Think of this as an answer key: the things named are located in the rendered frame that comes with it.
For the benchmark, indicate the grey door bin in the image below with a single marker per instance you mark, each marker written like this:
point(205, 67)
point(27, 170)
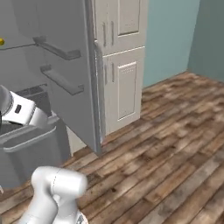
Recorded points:
point(62, 52)
point(64, 81)

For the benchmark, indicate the white cupboard door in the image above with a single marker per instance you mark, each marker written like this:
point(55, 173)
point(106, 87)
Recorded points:
point(128, 20)
point(106, 96)
point(100, 17)
point(127, 90)

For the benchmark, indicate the grey freezer drawer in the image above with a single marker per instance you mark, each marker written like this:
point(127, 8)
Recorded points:
point(32, 154)

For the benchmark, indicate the grey fridge door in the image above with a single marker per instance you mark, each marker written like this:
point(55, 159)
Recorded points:
point(75, 26)

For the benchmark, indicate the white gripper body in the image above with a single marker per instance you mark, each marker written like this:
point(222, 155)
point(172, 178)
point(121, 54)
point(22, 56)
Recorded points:
point(39, 119)

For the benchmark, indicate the yellow lemon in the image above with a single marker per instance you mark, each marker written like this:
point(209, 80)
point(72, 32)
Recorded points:
point(1, 42)

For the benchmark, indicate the grey fridge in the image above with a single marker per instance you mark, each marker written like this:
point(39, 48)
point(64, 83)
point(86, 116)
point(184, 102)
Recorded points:
point(14, 23)

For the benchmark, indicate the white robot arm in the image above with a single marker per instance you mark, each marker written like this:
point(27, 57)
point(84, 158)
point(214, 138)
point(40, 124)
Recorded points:
point(51, 186)

